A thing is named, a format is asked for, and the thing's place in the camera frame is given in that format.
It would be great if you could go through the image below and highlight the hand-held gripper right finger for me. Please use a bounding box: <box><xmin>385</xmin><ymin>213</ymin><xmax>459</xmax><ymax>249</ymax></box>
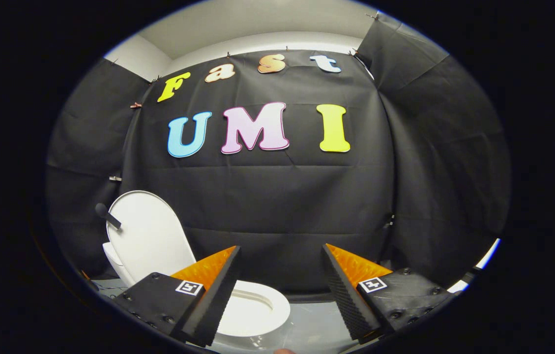
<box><xmin>321</xmin><ymin>243</ymin><xmax>458</xmax><ymax>345</ymax></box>

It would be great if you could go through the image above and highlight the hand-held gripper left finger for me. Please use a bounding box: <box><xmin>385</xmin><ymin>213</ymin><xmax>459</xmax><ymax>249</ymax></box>
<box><xmin>112</xmin><ymin>245</ymin><xmax>241</xmax><ymax>348</ymax></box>

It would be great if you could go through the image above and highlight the white toilet lid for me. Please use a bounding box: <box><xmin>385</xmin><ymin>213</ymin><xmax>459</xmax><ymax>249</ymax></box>
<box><xmin>106</xmin><ymin>190</ymin><xmax>197</xmax><ymax>287</ymax></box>

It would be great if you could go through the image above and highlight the black lid lifter handle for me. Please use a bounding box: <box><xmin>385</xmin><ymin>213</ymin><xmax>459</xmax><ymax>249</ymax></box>
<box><xmin>95</xmin><ymin>203</ymin><xmax>122</xmax><ymax>231</ymax></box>

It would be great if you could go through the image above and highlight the white toilet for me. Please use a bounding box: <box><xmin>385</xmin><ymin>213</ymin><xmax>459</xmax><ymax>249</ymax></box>
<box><xmin>102</xmin><ymin>241</ymin><xmax>292</xmax><ymax>353</ymax></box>

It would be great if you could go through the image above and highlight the black backdrop cloth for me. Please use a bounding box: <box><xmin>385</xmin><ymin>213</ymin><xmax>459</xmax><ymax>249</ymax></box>
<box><xmin>45</xmin><ymin>12</ymin><xmax>512</xmax><ymax>303</ymax></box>

